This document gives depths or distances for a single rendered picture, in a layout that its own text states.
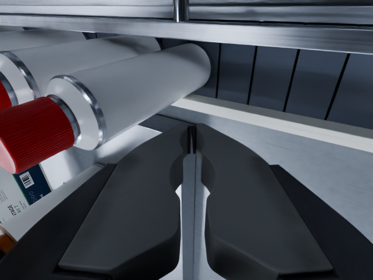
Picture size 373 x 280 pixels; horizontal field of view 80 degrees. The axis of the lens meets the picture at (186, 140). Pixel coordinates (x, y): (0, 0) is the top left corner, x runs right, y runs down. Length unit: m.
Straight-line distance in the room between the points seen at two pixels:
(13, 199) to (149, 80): 0.54
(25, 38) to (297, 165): 0.38
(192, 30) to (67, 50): 0.10
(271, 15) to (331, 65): 0.07
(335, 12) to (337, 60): 0.04
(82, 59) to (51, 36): 0.15
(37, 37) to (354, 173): 0.42
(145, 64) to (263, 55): 0.12
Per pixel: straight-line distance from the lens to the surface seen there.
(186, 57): 0.23
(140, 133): 0.38
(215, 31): 0.17
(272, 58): 0.25
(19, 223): 0.46
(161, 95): 0.19
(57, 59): 0.21
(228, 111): 0.23
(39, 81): 0.20
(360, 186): 0.35
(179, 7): 0.18
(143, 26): 0.20
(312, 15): 0.24
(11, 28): 0.52
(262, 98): 0.26
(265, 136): 0.33
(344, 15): 0.24
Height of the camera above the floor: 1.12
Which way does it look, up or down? 47 degrees down
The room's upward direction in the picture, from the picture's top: 131 degrees counter-clockwise
